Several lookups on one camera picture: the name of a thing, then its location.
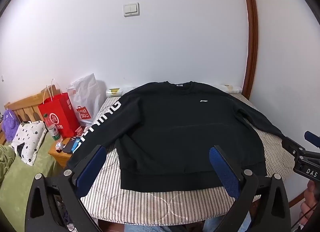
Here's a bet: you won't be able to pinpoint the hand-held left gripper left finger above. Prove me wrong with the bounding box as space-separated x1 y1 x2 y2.
25 144 108 232

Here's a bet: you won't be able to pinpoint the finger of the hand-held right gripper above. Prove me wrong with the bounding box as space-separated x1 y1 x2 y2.
282 136 307 162
304 131 320 149

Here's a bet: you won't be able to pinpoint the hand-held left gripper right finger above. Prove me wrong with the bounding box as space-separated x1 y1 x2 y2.
209 144 292 232

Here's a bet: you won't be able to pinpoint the black sweatshirt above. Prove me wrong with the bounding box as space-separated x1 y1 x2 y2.
66 80 287 192

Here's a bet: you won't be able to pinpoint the person's right hand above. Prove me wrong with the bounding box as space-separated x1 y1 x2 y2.
300 180 320 225

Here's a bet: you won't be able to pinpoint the wooden nightstand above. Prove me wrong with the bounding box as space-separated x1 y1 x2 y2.
48 126 88 169

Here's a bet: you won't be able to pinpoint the dark blue phone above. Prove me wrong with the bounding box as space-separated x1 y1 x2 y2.
63 136 80 154

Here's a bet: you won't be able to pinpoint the brown wooden baseboard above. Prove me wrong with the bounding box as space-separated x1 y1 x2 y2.
287 189 310 208

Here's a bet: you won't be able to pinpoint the plastic water bottle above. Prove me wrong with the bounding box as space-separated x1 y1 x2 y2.
43 113 63 142

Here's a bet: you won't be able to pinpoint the red paper bag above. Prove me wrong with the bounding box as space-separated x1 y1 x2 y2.
38 78 80 139

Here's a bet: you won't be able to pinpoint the white floral pillow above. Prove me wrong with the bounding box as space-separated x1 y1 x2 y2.
11 121 48 166

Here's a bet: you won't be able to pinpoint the grey striped mattress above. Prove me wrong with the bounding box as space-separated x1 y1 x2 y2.
81 92 296 225

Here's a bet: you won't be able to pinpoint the green blanket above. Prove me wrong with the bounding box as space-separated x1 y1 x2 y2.
0 128 65 232

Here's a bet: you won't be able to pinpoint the white plastic bag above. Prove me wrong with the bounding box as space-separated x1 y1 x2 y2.
67 73 105 126

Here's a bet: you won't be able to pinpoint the rolled white printed mat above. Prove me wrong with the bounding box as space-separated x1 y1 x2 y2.
105 84 242 97

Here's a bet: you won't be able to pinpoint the person's blue jeans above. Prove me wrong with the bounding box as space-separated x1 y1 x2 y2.
99 218 250 232

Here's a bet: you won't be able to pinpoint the purple plush toy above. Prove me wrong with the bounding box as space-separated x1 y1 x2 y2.
2 109 20 142

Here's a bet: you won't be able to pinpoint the wooden headboard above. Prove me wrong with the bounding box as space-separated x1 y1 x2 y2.
0 92 50 145

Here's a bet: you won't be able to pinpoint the black cable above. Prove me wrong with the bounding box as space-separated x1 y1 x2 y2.
290 202 318 230

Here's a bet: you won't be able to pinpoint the brown wooden door frame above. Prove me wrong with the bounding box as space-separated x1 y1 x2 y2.
239 0 259 101

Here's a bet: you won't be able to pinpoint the white wall light switch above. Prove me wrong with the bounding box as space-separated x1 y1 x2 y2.
123 2 140 17

